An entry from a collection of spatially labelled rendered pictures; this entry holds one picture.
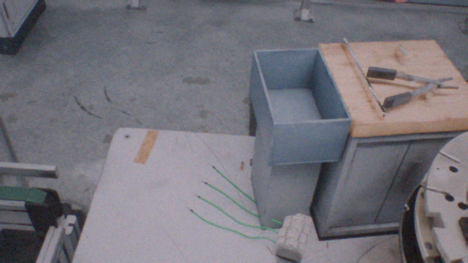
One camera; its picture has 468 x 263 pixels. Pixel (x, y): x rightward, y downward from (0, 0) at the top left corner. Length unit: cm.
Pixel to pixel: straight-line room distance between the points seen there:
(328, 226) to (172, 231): 27
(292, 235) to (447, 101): 32
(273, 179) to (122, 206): 30
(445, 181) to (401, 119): 14
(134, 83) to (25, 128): 54
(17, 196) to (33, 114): 136
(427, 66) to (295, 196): 29
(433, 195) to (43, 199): 70
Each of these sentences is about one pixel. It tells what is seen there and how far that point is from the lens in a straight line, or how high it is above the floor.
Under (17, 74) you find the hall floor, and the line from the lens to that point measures 258.
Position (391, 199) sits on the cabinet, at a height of 88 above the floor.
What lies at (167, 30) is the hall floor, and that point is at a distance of 277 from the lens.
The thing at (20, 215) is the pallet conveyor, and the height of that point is 72.
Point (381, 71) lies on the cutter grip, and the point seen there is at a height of 109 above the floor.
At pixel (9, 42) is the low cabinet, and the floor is 8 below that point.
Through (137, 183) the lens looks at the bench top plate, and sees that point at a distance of 93.
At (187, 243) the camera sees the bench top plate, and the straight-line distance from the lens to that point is 84.
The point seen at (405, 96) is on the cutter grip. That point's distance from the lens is 68.
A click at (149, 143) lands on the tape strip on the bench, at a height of 78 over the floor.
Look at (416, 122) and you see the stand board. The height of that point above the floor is 106.
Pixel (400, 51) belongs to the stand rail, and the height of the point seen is 108.
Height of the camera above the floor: 149
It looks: 44 degrees down
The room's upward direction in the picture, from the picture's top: 4 degrees clockwise
